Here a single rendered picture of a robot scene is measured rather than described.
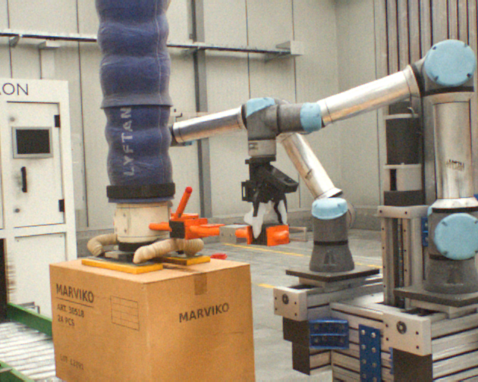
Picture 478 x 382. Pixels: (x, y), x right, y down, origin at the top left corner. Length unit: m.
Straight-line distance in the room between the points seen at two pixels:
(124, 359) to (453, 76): 1.20
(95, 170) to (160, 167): 9.14
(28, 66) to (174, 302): 9.30
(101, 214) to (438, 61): 9.88
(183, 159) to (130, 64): 9.86
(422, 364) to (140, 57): 1.21
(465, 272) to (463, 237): 0.18
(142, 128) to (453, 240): 1.00
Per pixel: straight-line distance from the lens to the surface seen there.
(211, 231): 1.90
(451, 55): 1.72
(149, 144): 2.13
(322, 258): 2.21
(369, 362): 2.10
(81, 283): 2.21
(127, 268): 2.07
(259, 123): 1.74
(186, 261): 2.14
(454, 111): 1.73
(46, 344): 3.51
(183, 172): 11.96
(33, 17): 11.24
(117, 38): 2.16
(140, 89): 2.13
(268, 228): 1.71
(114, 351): 2.10
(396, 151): 2.09
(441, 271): 1.87
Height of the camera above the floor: 1.40
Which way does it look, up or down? 3 degrees down
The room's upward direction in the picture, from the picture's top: 2 degrees counter-clockwise
